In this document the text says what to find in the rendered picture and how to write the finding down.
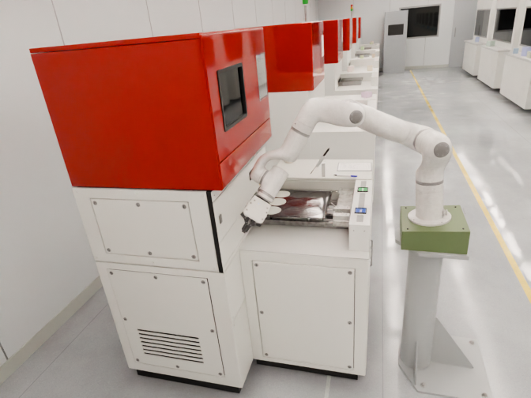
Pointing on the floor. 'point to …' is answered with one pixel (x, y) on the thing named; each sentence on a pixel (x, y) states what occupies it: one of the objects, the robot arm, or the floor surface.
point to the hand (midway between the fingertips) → (245, 228)
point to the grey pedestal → (436, 336)
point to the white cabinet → (308, 311)
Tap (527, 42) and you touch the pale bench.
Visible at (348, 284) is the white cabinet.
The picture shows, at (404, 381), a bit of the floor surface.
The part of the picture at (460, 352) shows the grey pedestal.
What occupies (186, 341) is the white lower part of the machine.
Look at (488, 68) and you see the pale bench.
